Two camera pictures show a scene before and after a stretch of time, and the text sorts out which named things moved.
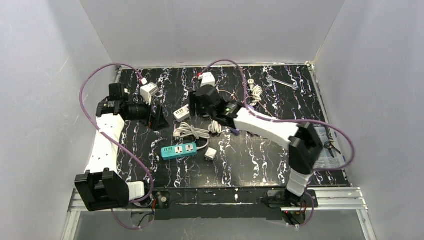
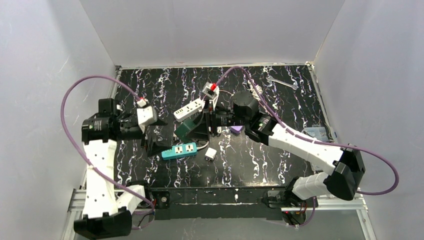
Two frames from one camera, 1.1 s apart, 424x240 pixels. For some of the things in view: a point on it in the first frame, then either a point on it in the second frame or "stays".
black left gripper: x=152 y=115 -> x=144 y=135
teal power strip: x=180 y=151 stays
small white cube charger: x=210 y=153 stays
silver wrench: x=294 y=87 stays
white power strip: x=182 y=113 stays
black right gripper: x=193 y=100 -> x=208 y=120
